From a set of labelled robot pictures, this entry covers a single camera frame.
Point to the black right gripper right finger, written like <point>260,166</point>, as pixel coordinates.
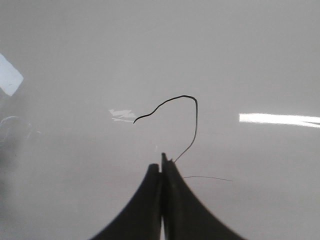
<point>184,216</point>

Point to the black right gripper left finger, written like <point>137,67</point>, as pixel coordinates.
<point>141,218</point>

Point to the white whiteboard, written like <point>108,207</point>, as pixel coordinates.
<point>230,89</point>

